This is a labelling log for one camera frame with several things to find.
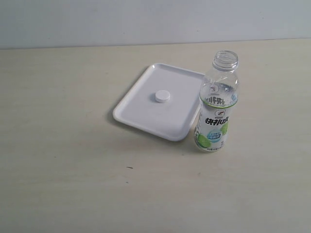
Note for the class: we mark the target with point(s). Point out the white bottle cap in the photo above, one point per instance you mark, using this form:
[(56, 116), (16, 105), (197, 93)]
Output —
[(162, 96)]

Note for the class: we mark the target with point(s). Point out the clear plastic drink bottle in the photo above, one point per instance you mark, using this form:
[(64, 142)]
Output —
[(218, 96)]

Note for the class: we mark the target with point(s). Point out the white rectangular plastic tray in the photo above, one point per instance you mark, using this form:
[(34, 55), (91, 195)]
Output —
[(171, 120)]

